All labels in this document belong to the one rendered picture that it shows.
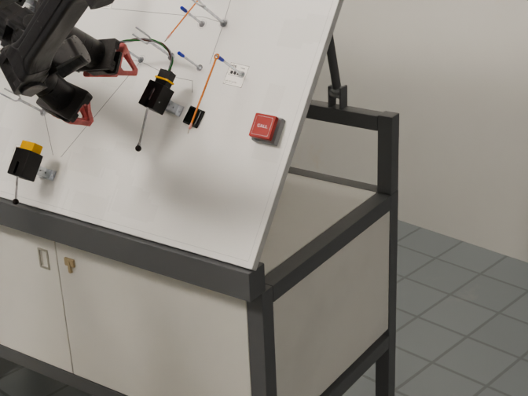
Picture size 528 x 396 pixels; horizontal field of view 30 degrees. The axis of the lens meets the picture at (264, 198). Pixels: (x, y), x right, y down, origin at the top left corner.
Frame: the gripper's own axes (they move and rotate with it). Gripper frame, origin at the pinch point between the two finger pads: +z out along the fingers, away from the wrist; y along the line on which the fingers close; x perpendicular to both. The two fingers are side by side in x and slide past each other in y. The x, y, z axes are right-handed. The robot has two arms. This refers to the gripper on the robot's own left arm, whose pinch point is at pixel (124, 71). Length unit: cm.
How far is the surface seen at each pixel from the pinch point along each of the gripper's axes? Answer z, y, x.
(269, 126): 13.6, -29.2, 7.4
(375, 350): 87, -21, 42
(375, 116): 57, -27, -10
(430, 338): 164, 1, 29
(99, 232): 13.1, 10.2, 31.5
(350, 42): 178, 63, -88
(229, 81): 15.6, -15.2, -3.4
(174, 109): 13.3, -3.5, 3.5
